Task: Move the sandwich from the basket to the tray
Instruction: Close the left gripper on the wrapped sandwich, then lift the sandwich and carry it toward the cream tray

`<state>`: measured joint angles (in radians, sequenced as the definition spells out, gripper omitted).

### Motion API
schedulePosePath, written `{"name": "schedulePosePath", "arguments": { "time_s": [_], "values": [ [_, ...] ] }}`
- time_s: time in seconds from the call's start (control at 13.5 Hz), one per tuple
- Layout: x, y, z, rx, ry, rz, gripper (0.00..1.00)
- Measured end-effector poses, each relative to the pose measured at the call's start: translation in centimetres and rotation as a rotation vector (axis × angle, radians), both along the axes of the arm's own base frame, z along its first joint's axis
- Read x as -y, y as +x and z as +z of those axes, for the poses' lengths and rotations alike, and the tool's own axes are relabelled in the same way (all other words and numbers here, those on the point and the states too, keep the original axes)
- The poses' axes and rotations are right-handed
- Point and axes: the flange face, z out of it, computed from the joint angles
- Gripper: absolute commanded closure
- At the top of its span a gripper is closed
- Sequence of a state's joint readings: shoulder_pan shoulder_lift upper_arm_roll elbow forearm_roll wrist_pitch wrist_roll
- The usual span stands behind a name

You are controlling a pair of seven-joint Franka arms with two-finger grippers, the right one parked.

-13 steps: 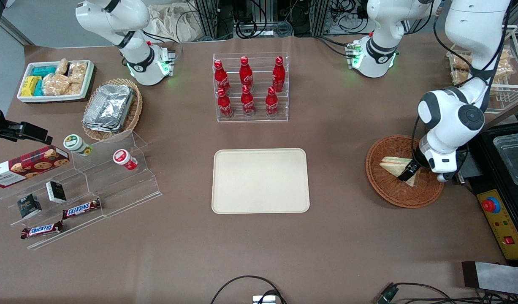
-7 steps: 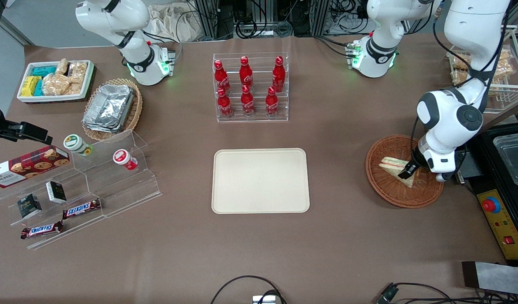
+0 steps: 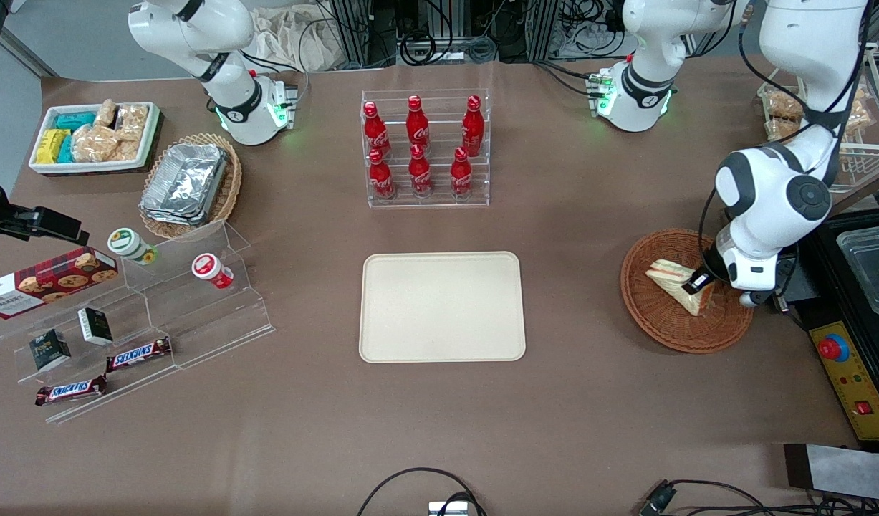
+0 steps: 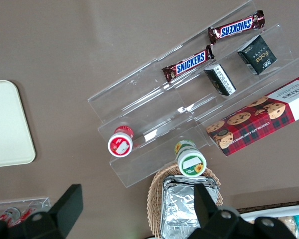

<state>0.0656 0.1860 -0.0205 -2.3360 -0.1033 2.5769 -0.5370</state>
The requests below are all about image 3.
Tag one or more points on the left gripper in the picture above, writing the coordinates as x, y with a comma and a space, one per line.
713, 262

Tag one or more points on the triangular sandwich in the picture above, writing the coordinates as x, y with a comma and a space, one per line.
668, 279

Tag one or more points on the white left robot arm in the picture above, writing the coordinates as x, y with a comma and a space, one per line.
769, 186

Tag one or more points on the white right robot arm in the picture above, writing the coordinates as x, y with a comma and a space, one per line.
195, 29

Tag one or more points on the round brown wicker basket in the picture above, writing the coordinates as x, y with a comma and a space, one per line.
661, 330

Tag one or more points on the oval light wicker basket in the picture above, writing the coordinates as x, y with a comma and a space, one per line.
228, 190

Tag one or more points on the beige plastic tray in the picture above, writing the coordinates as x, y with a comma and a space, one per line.
439, 308

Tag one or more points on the red tartan cookie box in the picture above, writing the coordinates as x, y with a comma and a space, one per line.
45, 283

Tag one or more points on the green lid yogurt cup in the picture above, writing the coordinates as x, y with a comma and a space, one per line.
127, 244

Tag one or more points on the teal snack packet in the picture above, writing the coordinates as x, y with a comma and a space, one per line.
66, 149
75, 120

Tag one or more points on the yellow snack packet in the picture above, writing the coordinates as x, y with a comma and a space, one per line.
49, 147

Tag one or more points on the clear bag of crackers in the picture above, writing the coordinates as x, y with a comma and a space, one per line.
132, 122
105, 113
95, 143

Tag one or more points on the small black box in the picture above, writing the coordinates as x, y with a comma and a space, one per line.
95, 326
49, 350

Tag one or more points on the white rectangular snack bin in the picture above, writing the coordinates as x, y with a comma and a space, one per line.
149, 147

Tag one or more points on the clear acrylic stepped stand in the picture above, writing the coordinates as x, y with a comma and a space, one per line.
9, 333
217, 322

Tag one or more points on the aluminium foil container stack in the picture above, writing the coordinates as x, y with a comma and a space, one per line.
185, 183

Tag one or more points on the black sealing machine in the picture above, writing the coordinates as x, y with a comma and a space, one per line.
822, 337

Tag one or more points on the snickers chocolate bar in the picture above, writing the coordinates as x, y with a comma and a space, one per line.
138, 355
70, 390

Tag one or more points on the red lid yogurt cup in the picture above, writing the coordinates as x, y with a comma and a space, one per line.
208, 269

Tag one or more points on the red emergency stop button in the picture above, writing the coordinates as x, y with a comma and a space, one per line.
834, 348

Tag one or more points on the bagged pastry snack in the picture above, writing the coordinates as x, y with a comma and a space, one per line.
783, 129
858, 122
784, 105

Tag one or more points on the clear plastic container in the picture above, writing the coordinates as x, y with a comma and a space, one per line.
872, 269

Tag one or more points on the grey base connector block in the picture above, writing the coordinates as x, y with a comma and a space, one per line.
600, 89
287, 104

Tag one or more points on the grey metal plate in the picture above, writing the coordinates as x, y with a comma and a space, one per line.
847, 473

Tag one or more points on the red cola bottle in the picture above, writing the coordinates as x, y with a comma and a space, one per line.
473, 129
420, 175
375, 132
417, 125
381, 179
460, 175

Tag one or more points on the clear acrylic bottle rack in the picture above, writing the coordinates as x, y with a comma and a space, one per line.
439, 201

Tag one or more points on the beige crumpled cloth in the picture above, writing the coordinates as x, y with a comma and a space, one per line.
296, 43

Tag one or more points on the small silver device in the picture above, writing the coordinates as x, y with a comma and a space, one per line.
446, 509

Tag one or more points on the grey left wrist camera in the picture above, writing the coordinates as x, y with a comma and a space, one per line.
758, 297

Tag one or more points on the aluminium profile post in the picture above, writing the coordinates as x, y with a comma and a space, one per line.
353, 29
541, 29

